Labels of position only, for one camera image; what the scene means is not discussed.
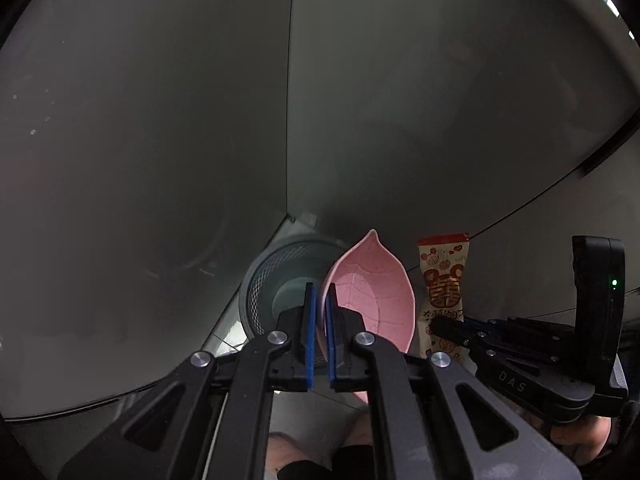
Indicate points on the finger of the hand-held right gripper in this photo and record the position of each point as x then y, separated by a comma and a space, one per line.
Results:
530, 335
452, 330

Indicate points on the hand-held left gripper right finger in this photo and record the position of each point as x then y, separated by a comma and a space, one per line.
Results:
330, 337

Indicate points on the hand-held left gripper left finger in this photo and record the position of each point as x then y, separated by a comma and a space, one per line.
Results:
310, 332

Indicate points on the red and white snack wrapper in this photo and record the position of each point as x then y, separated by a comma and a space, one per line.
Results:
442, 280

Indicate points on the pink leaf-shaped dish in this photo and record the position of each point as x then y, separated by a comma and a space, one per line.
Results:
372, 290

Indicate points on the grey mesh waste bin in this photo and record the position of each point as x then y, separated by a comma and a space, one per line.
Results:
265, 285

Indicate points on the person's right hand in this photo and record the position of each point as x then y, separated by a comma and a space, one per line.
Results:
582, 437

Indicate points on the person's leg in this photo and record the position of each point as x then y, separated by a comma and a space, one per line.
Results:
285, 450

